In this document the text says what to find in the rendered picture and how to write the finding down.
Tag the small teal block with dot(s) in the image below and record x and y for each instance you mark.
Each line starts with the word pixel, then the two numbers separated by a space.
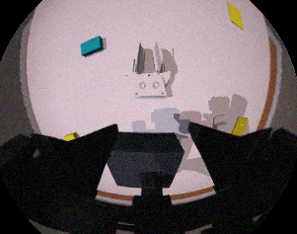
pixel 91 46

